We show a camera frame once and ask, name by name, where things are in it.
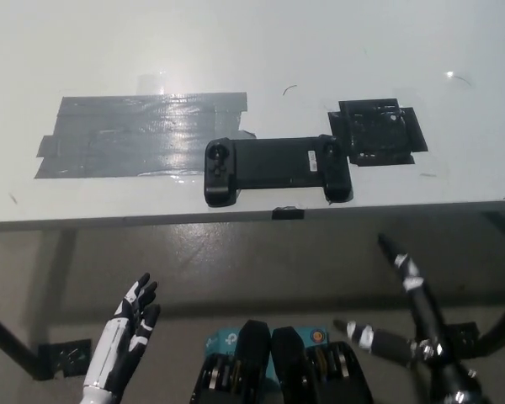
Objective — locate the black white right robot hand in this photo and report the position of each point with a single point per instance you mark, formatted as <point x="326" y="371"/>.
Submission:
<point x="427" y="320"/>

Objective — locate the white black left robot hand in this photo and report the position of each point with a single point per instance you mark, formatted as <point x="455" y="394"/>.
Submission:
<point x="118" y="341"/>

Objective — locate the black mobile game controller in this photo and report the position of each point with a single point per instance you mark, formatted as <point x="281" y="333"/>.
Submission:
<point x="273" y="164"/>

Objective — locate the black robot body blocks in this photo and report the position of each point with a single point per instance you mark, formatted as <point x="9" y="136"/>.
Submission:
<point x="286" y="370"/>

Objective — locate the black metal table leg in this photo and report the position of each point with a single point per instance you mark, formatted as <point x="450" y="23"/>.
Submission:
<point x="503" y="322"/>
<point x="8" y="338"/>

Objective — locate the square black tape patch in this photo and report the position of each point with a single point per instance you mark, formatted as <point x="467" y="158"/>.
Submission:
<point x="376" y="132"/>

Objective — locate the large grey duct tape patch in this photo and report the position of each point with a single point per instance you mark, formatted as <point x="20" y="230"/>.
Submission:
<point x="126" y="139"/>

